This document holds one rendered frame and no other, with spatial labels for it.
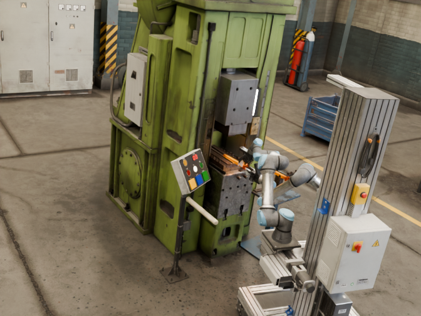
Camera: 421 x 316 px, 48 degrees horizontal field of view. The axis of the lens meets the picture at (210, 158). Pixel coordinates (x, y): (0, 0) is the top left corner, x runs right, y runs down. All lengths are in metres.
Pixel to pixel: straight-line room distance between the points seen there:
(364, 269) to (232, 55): 2.00
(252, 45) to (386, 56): 8.53
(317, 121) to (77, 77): 4.40
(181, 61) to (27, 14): 4.82
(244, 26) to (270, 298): 2.25
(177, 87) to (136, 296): 1.83
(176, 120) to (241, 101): 0.64
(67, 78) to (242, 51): 5.39
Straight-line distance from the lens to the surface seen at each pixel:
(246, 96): 4.09
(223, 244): 4.65
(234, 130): 4.14
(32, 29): 8.70
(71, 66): 9.02
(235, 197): 4.40
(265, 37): 4.26
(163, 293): 4.20
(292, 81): 11.70
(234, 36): 4.04
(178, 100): 4.25
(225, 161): 4.29
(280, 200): 4.51
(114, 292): 4.19
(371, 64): 12.72
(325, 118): 8.07
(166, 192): 4.63
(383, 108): 3.04
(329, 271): 3.26
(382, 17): 12.61
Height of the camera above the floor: 2.68
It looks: 23 degrees down
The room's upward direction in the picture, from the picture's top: 8 degrees clockwise
